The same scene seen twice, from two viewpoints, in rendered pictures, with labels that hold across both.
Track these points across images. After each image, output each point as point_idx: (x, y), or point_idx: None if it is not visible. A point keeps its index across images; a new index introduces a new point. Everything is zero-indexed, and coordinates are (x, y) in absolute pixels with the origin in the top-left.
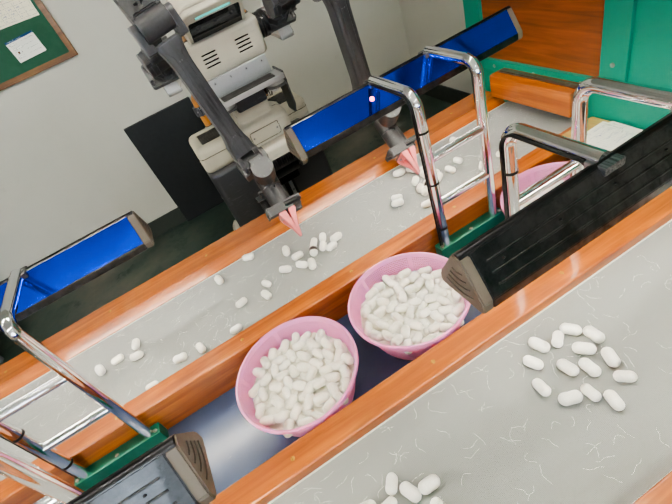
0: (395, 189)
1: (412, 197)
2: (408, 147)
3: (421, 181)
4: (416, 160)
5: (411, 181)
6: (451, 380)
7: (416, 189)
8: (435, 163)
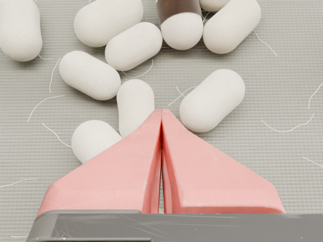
0: (322, 158)
1: (287, 23)
2: (139, 215)
3: (175, 97)
4: (138, 130)
5: (242, 91)
6: None
7: (260, 13)
8: (7, 179)
